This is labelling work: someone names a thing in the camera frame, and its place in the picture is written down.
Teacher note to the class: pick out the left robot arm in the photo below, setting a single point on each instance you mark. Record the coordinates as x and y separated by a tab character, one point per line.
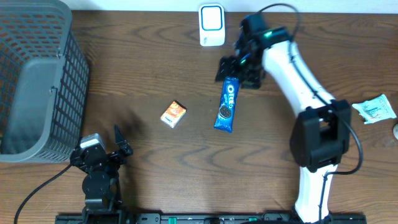
101	186

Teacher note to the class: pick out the grey plastic mesh basket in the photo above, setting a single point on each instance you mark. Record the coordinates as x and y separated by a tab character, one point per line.
44	82

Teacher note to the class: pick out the orange snack box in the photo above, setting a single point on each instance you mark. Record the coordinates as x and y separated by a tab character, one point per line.
173	114

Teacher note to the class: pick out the blue Oreo cookie pack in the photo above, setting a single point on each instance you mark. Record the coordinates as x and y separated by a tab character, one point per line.
225	116

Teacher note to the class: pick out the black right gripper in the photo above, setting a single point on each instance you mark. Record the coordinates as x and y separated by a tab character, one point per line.
227	68

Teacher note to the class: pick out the green lid jar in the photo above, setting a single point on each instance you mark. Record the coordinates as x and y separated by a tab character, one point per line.
395	131

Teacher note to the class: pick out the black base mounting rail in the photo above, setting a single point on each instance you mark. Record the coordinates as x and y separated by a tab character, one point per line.
156	218

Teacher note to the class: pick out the light teal snack packet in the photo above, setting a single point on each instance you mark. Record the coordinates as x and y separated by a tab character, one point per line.
375	110

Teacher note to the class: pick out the white barcode scanner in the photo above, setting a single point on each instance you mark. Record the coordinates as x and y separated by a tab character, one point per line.
211	25

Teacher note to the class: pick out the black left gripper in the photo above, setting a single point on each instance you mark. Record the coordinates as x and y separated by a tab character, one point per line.
117	158

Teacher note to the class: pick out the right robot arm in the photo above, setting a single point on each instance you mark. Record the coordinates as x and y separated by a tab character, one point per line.
321	131

